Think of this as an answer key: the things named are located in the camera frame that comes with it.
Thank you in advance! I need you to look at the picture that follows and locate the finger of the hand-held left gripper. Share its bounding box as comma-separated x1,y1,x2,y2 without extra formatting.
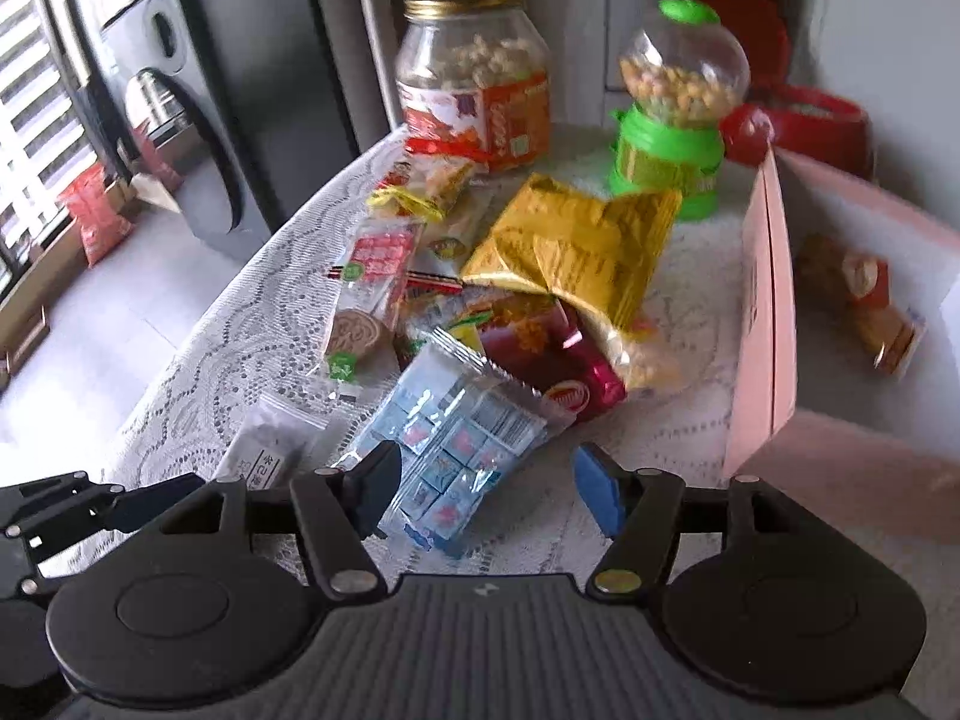
0,471,205,541
0,540,77,602

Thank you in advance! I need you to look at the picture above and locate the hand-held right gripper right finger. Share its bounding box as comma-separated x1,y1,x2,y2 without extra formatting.
572,442,820,602

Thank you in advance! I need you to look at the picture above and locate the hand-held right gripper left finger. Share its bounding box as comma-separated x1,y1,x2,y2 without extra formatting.
161,441,402,605

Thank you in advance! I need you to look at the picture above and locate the blue white candy packet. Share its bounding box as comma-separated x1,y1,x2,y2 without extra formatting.
330,326,575,560

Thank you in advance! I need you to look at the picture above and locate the red snack bag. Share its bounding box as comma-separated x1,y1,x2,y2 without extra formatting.
396,289,680,425

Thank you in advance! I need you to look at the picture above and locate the pink cardboard box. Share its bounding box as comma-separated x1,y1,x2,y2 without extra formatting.
724,144,960,563

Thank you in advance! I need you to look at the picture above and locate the yellow snack bag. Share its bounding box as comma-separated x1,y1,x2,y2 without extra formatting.
459,172,683,335

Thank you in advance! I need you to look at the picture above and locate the grey zip bag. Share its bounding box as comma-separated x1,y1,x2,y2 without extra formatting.
214,390,350,492

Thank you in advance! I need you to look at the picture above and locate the clear round biscuit packet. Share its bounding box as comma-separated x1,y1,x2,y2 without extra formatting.
322,307,398,406

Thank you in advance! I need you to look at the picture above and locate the white lace tablecloth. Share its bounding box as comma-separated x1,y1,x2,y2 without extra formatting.
30,124,751,593

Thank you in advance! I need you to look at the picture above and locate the flat cardboard box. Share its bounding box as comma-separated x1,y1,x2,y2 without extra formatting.
0,172,181,383

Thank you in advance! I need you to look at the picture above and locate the red white snack packet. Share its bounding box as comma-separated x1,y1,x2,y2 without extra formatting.
330,217,421,308

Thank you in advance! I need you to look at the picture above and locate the red plastic bag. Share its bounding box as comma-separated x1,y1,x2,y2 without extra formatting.
58,165,136,271

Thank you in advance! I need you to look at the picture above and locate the small yellow snack packet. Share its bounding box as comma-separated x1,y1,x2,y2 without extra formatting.
366,156,475,223

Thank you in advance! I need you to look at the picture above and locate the brown red snack packet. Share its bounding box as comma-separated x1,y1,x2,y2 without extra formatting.
795,232,927,380

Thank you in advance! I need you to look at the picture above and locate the green candy dispenser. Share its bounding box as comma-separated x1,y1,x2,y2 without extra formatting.
606,0,752,222

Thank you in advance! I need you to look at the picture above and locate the window with white bars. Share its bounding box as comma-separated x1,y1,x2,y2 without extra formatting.
0,0,98,278

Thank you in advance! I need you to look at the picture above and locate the steel thermos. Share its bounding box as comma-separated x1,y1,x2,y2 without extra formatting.
124,67,185,158

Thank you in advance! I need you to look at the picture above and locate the red plastic container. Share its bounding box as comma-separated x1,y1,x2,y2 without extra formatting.
720,86,878,181

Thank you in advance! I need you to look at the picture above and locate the silver refrigerator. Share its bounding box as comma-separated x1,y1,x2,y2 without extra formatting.
176,0,361,260

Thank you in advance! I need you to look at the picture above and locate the glass jar with orange label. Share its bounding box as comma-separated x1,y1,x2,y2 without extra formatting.
394,0,554,173

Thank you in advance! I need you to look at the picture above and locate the washing machine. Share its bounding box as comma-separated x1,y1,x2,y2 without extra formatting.
97,0,196,136

